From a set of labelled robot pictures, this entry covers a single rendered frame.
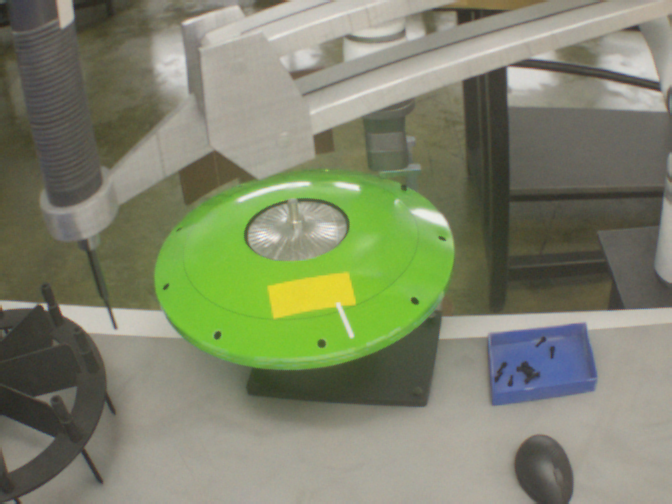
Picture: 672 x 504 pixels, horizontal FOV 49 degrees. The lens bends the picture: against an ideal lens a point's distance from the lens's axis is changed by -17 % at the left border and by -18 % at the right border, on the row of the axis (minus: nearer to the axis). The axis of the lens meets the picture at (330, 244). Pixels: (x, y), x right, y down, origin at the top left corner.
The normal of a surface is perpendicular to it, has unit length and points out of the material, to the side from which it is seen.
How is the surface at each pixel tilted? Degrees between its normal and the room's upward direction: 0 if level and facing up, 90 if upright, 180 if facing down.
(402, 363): 0
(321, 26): 90
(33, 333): 87
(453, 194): 0
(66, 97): 90
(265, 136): 90
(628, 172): 0
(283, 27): 8
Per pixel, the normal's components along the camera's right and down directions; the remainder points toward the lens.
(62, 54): 0.81, 0.29
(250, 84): 0.35, 0.54
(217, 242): -0.28, -0.76
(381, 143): -0.02, 0.29
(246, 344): -0.22, -0.48
